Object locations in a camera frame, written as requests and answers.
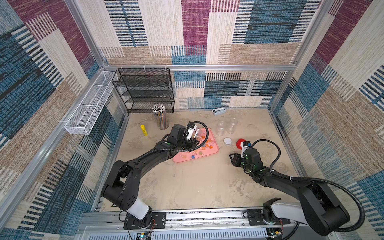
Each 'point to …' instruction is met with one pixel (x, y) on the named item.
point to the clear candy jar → (220, 130)
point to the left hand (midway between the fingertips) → (196, 139)
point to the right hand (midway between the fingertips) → (234, 157)
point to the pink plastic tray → (183, 156)
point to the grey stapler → (218, 111)
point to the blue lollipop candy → (192, 156)
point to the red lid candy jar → (231, 125)
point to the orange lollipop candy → (210, 147)
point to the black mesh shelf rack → (146, 90)
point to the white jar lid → (227, 141)
